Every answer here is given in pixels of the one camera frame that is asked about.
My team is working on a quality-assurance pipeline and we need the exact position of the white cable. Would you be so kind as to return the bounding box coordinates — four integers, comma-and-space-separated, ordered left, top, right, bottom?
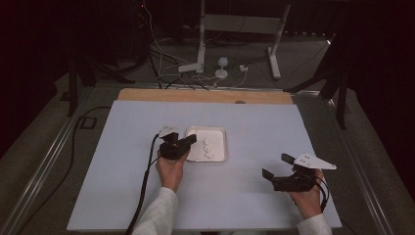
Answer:
142, 0, 184, 67

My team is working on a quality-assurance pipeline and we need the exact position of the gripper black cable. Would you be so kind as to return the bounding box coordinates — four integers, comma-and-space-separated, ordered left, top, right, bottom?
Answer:
125, 132, 161, 235
311, 174, 330, 213

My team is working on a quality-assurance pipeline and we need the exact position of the wooden table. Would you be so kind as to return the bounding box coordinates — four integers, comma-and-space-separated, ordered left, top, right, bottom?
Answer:
116, 87, 294, 106

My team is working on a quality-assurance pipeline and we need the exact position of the black floor cable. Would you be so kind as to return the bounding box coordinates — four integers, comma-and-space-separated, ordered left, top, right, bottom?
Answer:
16, 106, 112, 235

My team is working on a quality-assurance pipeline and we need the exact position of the white power strip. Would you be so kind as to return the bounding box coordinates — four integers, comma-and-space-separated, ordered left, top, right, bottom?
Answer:
177, 63, 204, 73

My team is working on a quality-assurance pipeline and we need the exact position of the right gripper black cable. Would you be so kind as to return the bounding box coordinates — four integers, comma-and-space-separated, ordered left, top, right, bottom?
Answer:
311, 174, 330, 213

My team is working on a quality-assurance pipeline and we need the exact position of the black tripod stand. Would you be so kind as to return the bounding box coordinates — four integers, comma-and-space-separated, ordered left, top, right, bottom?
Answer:
283, 32, 348, 130
67, 48, 136, 118

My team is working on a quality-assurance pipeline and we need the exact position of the person's left hand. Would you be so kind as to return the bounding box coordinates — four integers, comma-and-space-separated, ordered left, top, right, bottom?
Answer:
156, 150, 190, 193

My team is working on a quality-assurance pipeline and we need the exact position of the white metal desk frame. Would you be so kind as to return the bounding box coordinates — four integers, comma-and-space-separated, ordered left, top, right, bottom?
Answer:
196, 0, 292, 80

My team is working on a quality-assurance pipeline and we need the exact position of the aluminium floor rail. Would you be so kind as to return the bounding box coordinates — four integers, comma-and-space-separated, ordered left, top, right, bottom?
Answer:
0, 86, 96, 235
326, 97, 397, 235

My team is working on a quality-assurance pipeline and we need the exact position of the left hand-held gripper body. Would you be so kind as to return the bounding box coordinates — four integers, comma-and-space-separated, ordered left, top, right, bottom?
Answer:
158, 124, 192, 161

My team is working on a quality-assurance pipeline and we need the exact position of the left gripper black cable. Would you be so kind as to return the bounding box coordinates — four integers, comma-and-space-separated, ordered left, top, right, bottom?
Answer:
125, 132, 161, 235

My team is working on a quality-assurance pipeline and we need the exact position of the person's right hand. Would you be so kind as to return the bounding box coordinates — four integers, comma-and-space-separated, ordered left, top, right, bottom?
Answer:
287, 169, 326, 220

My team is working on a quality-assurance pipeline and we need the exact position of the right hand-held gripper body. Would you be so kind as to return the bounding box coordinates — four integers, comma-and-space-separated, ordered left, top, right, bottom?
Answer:
272, 153, 338, 193

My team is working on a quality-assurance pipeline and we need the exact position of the black square floor plate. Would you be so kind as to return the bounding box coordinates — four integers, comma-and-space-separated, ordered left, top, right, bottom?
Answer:
79, 116, 98, 130

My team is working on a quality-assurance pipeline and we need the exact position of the round white device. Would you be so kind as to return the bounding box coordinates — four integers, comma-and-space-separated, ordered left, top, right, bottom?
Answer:
214, 57, 229, 80

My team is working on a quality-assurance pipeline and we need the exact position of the white rectangular tray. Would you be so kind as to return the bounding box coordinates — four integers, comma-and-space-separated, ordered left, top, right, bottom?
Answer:
185, 125, 228, 164

